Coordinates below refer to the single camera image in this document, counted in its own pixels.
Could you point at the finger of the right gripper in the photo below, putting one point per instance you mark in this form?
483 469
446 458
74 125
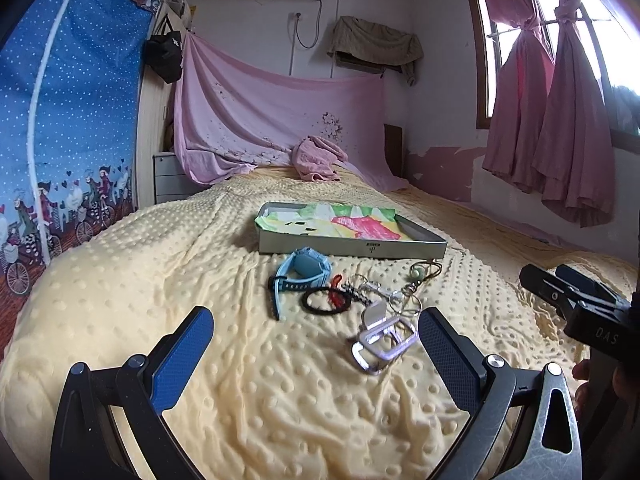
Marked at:
588 286
566 299

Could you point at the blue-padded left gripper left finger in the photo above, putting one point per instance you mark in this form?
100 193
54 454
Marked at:
86 442

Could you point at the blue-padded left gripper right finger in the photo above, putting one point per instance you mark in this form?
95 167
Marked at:
544 443

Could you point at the silver key rings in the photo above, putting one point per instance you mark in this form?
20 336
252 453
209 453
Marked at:
395 297

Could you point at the silver carabiner bottle opener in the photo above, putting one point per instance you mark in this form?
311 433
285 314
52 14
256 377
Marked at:
382 340

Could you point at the light blue smart watch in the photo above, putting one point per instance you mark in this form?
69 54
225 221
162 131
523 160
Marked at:
304 269

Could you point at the person's right hand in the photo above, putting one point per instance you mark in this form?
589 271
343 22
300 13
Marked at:
623 387

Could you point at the right pink curtain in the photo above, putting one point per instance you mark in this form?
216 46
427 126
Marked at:
574 153

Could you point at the pink curtain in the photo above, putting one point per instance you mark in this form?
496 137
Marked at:
574 153
523 84

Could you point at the grey metal tray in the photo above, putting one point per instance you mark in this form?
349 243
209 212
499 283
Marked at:
423 244

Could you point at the left pink curtain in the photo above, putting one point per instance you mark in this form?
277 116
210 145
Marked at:
523 84

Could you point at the grey drawer nightstand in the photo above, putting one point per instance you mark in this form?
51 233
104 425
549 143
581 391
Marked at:
170 182

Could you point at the dark wooden board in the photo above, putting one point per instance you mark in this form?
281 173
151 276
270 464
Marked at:
394 149

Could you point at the colourful paper tray liner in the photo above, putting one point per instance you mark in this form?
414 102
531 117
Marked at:
332 220

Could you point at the crumpled pink towel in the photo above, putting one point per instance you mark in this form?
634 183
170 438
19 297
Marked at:
314 159

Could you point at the pink hanging bed sheet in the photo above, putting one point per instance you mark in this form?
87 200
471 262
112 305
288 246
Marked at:
231 117

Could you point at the wooden wardrobe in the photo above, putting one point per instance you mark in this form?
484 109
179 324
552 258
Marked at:
154 111

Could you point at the olive cloth covered shelf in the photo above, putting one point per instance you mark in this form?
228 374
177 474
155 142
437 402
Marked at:
374 46

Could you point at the blue dotted wardrobe cover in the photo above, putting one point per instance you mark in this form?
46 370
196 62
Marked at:
70 83

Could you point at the black hanging bag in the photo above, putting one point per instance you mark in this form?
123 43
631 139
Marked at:
163 53

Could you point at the black braided keychain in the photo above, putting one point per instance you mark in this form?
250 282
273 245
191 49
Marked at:
355 294

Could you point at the red cord charm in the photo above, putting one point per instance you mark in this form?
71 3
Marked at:
336 295

